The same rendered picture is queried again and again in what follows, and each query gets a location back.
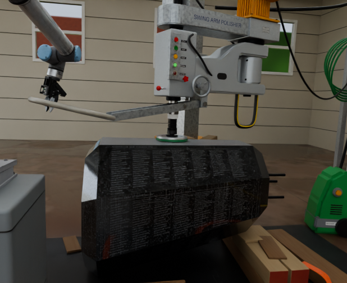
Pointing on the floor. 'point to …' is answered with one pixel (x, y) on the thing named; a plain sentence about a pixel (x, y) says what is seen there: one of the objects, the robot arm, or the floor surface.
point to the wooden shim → (71, 244)
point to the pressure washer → (332, 199)
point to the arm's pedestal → (16, 232)
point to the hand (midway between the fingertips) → (49, 110)
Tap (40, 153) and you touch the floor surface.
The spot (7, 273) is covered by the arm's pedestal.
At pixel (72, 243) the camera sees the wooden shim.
